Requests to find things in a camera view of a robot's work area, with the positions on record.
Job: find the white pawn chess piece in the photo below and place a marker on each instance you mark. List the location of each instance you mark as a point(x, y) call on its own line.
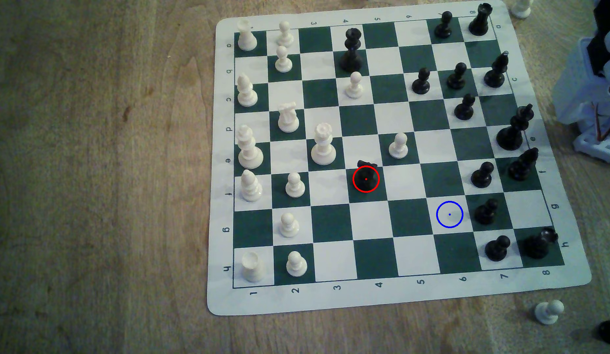
point(285, 35)
point(296, 265)
point(283, 61)
point(548, 312)
point(295, 187)
point(289, 227)
point(354, 87)
point(398, 147)

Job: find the white king chess piece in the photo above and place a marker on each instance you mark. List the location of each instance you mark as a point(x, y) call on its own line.
point(249, 150)

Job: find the white knight chess piece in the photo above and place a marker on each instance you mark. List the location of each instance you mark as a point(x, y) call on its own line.
point(288, 119)

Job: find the green and white chess mat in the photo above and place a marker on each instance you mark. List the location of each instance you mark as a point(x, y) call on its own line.
point(374, 231)

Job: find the white bishop chess piece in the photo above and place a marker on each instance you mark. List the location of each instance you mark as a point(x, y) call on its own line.
point(251, 188)
point(246, 93)

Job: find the black king chess piece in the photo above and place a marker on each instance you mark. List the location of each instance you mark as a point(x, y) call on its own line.
point(511, 135)

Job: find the white breadboard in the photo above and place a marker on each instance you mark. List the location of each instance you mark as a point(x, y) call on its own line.
point(597, 147)

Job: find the white rook chess piece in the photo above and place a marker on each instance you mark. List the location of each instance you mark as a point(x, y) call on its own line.
point(252, 269)
point(247, 37)

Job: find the black bishop chess piece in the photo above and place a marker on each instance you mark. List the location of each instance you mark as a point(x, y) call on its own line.
point(521, 168)
point(496, 73)

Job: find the black knight chess piece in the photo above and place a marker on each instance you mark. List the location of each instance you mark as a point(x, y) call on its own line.
point(366, 176)

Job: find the black pawn chess piece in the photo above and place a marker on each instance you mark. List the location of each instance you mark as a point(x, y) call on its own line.
point(443, 28)
point(456, 78)
point(465, 109)
point(482, 177)
point(497, 249)
point(421, 83)
point(486, 213)

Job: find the black rook chess piece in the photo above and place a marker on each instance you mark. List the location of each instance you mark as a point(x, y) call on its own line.
point(479, 22)
point(537, 245)

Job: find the white queen chess piece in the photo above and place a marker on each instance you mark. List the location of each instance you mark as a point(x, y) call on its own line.
point(323, 147)

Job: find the black queen chess piece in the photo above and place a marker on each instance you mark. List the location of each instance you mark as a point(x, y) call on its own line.
point(351, 56)

